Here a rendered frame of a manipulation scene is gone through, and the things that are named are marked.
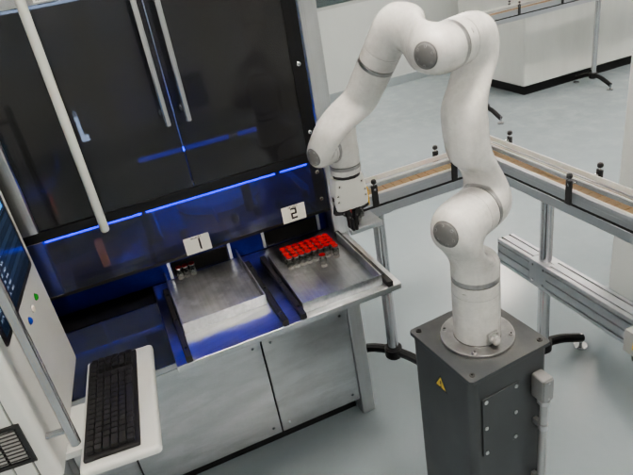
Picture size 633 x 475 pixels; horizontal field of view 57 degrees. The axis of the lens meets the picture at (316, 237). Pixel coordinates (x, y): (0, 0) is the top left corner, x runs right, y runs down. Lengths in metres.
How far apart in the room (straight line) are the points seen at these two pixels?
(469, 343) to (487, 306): 0.12
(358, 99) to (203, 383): 1.24
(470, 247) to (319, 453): 1.41
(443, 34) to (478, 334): 0.74
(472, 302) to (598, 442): 1.21
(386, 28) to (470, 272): 0.59
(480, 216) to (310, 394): 1.32
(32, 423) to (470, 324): 1.05
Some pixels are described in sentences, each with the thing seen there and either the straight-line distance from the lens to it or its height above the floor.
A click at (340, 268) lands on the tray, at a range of 1.89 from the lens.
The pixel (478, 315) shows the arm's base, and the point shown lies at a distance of 1.49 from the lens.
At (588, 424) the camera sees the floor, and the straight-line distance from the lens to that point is 2.61.
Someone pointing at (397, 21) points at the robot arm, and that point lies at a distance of 1.31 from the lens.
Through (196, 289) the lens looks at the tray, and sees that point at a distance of 1.96.
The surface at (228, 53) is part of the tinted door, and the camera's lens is 1.81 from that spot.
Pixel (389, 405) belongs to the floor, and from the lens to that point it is 2.64.
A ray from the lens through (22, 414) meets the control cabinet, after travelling 1.49.
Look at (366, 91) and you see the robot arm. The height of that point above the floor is 1.50.
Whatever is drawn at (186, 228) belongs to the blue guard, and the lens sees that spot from 1.90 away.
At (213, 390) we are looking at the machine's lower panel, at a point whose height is 0.42.
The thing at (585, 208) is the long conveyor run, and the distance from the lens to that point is 2.16.
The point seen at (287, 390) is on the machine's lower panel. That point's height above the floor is 0.29.
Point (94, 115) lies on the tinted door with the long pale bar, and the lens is 1.78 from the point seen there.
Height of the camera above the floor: 1.87
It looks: 28 degrees down
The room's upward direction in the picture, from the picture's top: 10 degrees counter-clockwise
